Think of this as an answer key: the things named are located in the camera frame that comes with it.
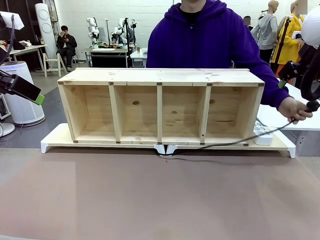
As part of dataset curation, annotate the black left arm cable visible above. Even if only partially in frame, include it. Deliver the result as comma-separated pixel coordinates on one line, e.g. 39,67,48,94
0,14,16,65

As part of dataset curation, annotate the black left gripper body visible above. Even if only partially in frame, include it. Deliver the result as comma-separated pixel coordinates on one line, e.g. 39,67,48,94
0,73,42,102

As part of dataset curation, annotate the person left hand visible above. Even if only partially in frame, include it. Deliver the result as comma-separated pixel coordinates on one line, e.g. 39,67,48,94
277,95,314,125

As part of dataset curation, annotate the standing person black sweater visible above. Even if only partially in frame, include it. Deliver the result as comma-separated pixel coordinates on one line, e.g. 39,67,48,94
243,15,254,33

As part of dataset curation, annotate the mannequin in grey hoodie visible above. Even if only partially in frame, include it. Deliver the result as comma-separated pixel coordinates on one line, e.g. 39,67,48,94
250,0,279,64

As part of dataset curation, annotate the grey background work table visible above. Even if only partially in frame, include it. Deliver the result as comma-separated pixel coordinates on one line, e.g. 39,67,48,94
80,46,131,69

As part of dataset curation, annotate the white tower air conditioner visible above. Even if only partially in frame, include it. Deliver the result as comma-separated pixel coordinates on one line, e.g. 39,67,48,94
34,2,58,63

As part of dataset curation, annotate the white side table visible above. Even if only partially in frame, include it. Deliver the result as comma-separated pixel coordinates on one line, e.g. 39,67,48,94
255,76,320,157

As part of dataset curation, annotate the mannequin in yellow hoodie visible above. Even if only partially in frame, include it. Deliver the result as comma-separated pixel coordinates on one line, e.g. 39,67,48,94
270,0,308,66

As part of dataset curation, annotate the cluttered white background table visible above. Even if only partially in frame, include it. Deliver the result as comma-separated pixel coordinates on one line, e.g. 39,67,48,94
0,39,49,71

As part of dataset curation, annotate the wooden folding stool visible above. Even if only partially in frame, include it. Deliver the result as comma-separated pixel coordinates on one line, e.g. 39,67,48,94
42,52,69,78

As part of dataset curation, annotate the white power strip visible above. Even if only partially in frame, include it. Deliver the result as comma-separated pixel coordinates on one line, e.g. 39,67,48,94
251,120,274,147

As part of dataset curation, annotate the black tripod stand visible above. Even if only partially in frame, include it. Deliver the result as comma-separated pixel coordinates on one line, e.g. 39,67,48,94
271,15,294,65

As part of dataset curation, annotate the white round fan base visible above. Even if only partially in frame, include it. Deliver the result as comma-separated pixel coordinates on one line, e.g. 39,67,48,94
0,121,16,137

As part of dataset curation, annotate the seated person in black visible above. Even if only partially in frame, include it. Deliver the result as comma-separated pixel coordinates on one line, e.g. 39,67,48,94
55,24,78,73

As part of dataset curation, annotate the black power cable with plug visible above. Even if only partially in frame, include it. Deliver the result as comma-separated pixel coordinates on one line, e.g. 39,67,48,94
159,100,320,157

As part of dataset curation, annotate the four-compartment pine wood shelf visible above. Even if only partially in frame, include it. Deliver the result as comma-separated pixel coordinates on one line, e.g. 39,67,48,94
56,67,266,147

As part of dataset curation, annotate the small white background table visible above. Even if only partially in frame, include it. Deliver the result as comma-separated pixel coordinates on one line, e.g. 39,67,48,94
129,47,149,69

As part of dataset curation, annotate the person in purple hoodie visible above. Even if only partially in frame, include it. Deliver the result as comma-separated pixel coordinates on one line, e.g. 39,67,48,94
146,0,291,111

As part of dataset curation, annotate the person left forearm purple sleeve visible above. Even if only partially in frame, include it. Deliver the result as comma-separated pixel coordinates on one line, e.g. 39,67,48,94
254,56,291,111

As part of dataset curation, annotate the white-legged wooden riser stand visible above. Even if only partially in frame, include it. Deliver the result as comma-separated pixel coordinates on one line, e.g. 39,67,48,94
166,124,297,159
40,123,167,157

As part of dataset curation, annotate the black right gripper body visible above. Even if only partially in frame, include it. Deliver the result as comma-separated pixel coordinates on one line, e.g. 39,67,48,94
279,60,304,83

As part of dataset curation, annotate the white cylindrical air purifier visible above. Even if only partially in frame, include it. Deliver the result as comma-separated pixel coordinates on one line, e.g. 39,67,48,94
0,60,46,127

